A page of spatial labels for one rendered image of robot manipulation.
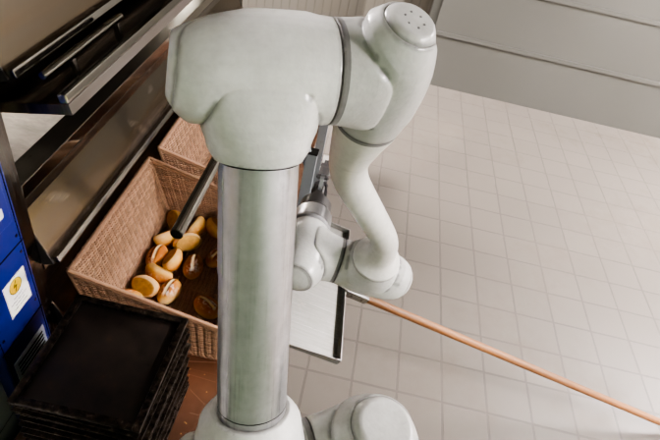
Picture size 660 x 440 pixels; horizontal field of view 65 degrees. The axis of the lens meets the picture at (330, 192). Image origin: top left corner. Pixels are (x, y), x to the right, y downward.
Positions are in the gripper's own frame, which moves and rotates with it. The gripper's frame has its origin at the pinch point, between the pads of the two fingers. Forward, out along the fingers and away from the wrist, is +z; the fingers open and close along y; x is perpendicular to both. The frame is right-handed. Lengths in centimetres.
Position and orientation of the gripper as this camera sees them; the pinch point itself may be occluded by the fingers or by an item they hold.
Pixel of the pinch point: (326, 165)
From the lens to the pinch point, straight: 138.6
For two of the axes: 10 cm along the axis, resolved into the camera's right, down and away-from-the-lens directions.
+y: -1.7, 7.6, 6.3
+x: 9.7, 2.3, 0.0
